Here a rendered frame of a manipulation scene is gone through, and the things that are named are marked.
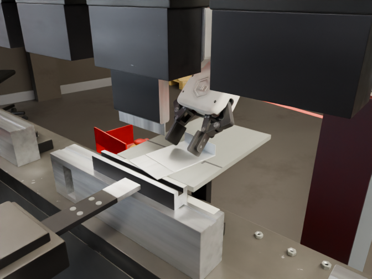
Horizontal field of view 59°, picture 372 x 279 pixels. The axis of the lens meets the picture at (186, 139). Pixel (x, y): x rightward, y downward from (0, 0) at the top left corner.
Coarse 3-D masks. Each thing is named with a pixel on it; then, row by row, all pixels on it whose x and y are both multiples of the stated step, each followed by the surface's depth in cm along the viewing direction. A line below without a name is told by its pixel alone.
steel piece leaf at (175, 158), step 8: (184, 136) 65; (192, 136) 63; (184, 144) 64; (208, 144) 60; (152, 152) 60; (160, 152) 60; (168, 152) 60; (176, 152) 60; (184, 152) 60; (208, 152) 60; (160, 160) 58; (168, 160) 58; (176, 160) 58; (184, 160) 58; (192, 160) 58; (200, 160) 58; (168, 168) 55; (176, 168) 55; (184, 168) 55
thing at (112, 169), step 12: (96, 156) 59; (108, 156) 60; (96, 168) 60; (108, 168) 58; (120, 168) 55; (132, 168) 57; (132, 180) 54; (144, 180) 52; (156, 180) 53; (144, 192) 53; (156, 192) 51; (168, 192) 49; (180, 192) 50; (168, 204) 50; (180, 204) 50
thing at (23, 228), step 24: (120, 192) 48; (0, 216) 38; (24, 216) 38; (72, 216) 43; (0, 240) 34; (24, 240) 34; (48, 240) 36; (0, 264) 32; (24, 264) 33; (48, 264) 35
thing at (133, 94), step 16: (112, 80) 50; (128, 80) 48; (144, 80) 45; (160, 80) 44; (128, 96) 49; (144, 96) 46; (160, 96) 45; (128, 112) 50; (144, 112) 48; (160, 112) 46; (144, 128) 50; (160, 128) 48
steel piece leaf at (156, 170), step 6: (144, 156) 59; (132, 162) 57; (138, 162) 57; (144, 162) 57; (150, 162) 57; (156, 162) 57; (144, 168) 55; (150, 168) 55; (156, 168) 55; (162, 168) 55; (150, 174) 53; (156, 174) 53; (162, 174) 53; (168, 174) 53
